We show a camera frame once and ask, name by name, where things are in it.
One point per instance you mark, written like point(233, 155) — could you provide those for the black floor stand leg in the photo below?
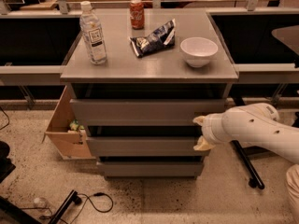
point(254, 181)

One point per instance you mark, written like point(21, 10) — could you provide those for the grey bottom drawer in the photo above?
point(150, 169)

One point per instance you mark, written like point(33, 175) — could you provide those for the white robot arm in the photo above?
point(256, 125)

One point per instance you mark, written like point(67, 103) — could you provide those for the white ceramic bowl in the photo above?
point(198, 51)

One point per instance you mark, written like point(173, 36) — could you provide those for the clear plastic water bottle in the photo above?
point(92, 34)

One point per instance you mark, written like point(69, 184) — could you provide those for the grey drawer cabinet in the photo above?
point(159, 76)

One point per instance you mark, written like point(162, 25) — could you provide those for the grey middle drawer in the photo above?
point(144, 147)

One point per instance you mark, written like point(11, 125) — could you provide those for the grey drawer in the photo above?
point(144, 147)
point(142, 112)
point(150, 169)

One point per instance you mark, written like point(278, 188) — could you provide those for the grey top drawer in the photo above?
point(142, 112)

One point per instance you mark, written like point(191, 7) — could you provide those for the cardboard box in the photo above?
point(70, 144)

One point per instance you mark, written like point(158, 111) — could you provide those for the black stand leg left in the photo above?
point(72, 198)

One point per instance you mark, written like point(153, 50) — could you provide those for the dark blue chip bag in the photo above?
point(161, 38)

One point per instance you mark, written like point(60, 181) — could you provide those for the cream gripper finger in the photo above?
point(202, 145)
point(199, 120)

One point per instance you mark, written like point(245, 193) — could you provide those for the red soda can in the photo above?
point(137, 14)

